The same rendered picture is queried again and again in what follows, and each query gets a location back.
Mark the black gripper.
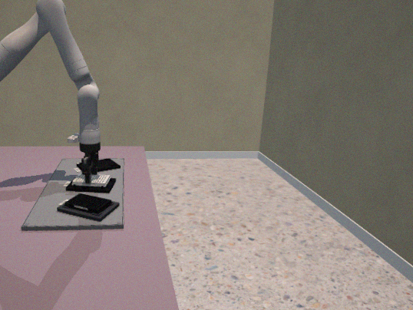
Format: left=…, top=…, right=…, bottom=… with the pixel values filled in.
left=80, top=142, right=101, bottom=185

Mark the black well plate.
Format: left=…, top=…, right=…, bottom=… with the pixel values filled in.
left=64, top=193, right=112, bottom=214

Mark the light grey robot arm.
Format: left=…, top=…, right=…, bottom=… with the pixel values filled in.
left=0, top=0, right=100, bottom=144

